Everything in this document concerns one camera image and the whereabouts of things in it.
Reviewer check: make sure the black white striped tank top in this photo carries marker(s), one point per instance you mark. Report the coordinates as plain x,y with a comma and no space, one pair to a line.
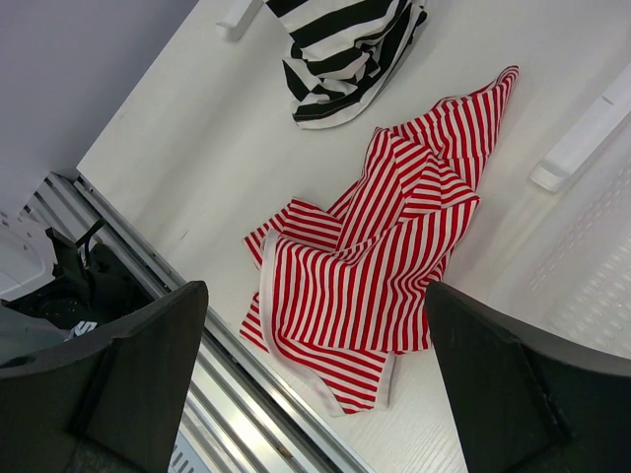
342,53

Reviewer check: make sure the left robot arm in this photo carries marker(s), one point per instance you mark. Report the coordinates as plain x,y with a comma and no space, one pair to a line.
61,287

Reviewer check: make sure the red white striped tank top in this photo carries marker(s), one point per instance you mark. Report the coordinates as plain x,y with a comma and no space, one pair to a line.
342,290

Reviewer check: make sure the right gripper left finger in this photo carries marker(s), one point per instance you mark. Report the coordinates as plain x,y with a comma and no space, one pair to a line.
110,400

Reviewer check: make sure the aluminium mounting rail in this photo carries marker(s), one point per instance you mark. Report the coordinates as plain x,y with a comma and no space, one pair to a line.
239,415

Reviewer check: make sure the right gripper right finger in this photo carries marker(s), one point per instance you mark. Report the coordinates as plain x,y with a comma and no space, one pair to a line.
524,399

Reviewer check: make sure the silver white clothes rack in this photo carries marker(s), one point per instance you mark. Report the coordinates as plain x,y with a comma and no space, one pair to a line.
577,147

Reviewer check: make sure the white plastic basket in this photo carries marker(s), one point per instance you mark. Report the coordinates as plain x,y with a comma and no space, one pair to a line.
572,277

